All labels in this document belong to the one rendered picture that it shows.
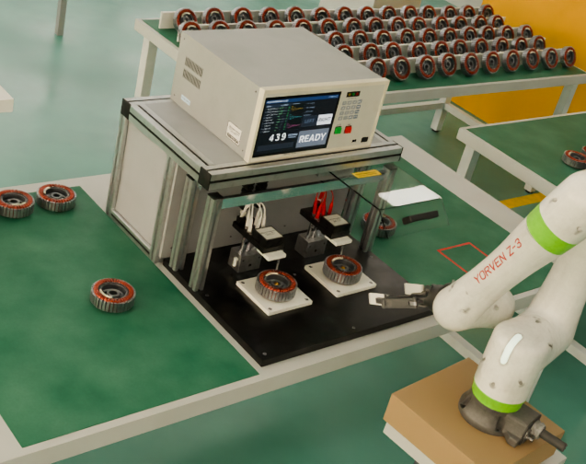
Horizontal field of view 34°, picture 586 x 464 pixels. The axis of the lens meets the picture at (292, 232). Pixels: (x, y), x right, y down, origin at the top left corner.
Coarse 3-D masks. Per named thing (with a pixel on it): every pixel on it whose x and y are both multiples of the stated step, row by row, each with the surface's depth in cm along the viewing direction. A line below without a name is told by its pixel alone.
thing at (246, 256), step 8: (232, 248) 266; (256, 248) 269; (232, 256) 267; (240, 256) 264; (248, 256) 265; (256, 256) 267; (240, 264) 265; (248, 264) 267; (256, 264) 269; (240, 272) 266
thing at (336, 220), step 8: (304, 208) 280; (312, 208) 281; (304, 216) 278; (312, 216) 277; (320, 216) 278; (328, 216) 274; (336, 216) 275; (312, 224) 276; (320, 224) 274; (328, 224) 271; (336, 224) 271; (344, 224) 272; (320, 232) 283; (328, 232) 271; (336, 232) 271; (344, 232) 273; (336, 240) 271; (344, 240) 272
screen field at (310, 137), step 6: (300, 132) 253; (306, 132) 254; (312, 132) 256; (318, 132) 257; (324, 132) 258; (300, 138) 254; (306, 138) 256; (312, 138) 257; (318, 138) 258; (324, 138) 260; (300, 144) 255; (306, 144) 257; (312, 144) 258; (318, 144) 260; (324, 144) 261
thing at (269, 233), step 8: (240, 224) 264; (240, 232) 262; (256, 232) 257; (264, 232) 258; (272, 232) 259; (248, 240) 260; (256, 240) 258; (264, 240) 255; (272, 240) 256; (280, 240) 258; (240, 248) 265; (248, 248) 266; (264, 248) 256; (272, 248) 257; (280, 248) 259; (264, 256) 256; (272, 256) 256; (280, 256) 257
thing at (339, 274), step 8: (328, 256) 276; (336, 256) 276; (344, 256) 277; (328, 264) 272; (336, 264) 276; (344, 264) 275; (352, 264) 275; (360, 264) 275; (328, 272) 271; (336, 272) 270; (344, 272) 270; (352, 272) 271; (360, 272) 272; (336, 280) 270; (344, 280) 270; (352, 280) 270
